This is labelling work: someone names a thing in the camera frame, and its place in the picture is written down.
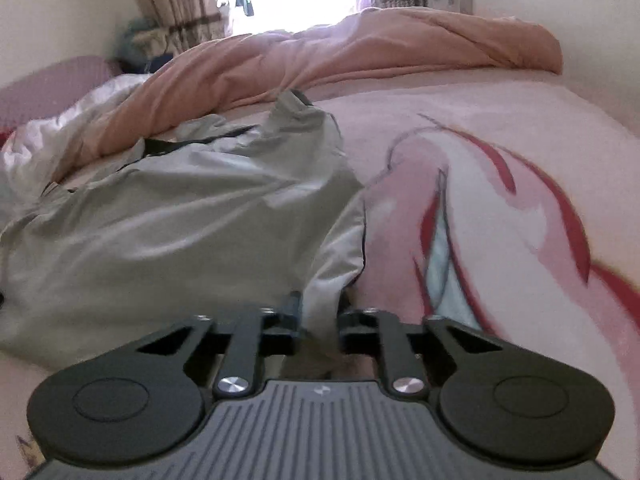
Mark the white quilt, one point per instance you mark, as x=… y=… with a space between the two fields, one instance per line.
x=50 y=130

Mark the pink padded headboard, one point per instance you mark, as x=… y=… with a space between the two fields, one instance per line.
x=50 y=90

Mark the grey and black jacket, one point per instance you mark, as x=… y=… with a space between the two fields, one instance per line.
x=175 y=220

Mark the blue and beige cloth bundle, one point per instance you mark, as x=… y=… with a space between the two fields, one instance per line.
x=145 y=40

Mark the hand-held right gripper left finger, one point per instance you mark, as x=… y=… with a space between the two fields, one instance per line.
x=290 y=317

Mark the pink duvet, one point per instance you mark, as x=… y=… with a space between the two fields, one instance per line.
x=400 y=45

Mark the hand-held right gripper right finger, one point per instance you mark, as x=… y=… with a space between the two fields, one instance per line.
x=346 y=322

